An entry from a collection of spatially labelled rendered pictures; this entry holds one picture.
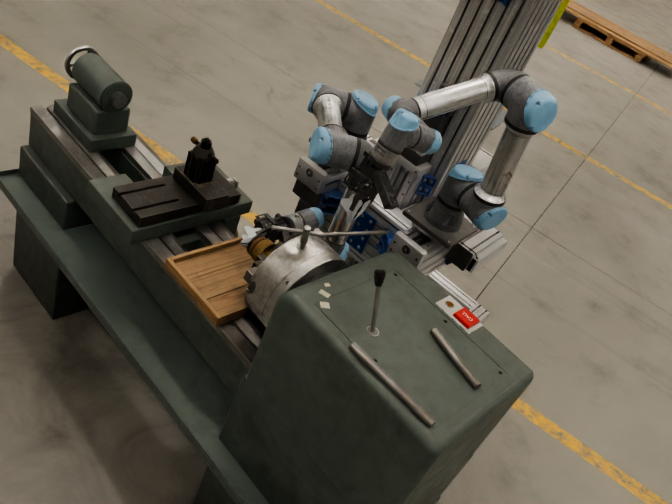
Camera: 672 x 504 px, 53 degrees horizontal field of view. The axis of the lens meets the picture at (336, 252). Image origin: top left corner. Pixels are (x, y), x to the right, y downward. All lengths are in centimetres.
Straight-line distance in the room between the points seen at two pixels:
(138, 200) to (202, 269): 33
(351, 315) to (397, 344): 14
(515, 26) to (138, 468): 215
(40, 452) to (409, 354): 160
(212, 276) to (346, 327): 69
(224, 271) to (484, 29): 123
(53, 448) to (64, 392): 26
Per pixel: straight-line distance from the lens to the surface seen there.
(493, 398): 183
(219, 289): 227
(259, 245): 213
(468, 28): 253
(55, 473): 283
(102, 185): 252
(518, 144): 221
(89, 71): 278
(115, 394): 304
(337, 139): 219
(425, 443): 164
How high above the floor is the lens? 243
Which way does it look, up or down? 36 degrees down
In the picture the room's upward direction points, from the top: 24 degrees clockwise
